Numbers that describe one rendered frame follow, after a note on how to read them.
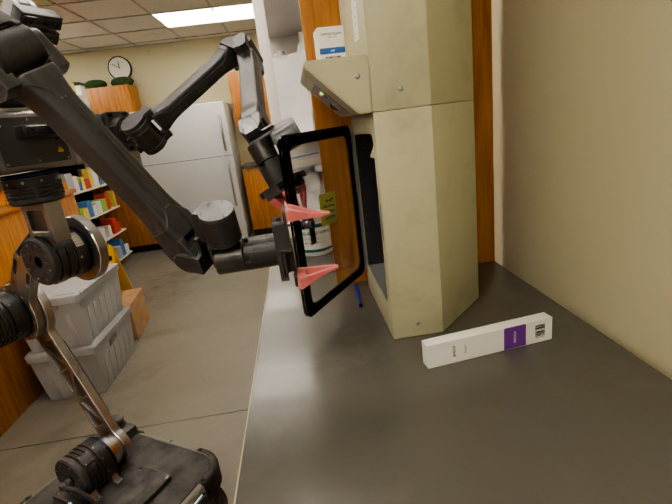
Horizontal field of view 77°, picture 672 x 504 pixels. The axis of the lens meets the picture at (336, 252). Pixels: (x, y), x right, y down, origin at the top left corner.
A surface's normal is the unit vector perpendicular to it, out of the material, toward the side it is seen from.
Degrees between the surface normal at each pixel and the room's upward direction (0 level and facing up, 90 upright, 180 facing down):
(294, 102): 87
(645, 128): 90
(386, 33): 90
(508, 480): 0
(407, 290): 90
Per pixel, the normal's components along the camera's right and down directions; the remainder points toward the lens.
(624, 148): -0.99, 0.15
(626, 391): -0.12, -0.95
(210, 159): 0.10, 0.29
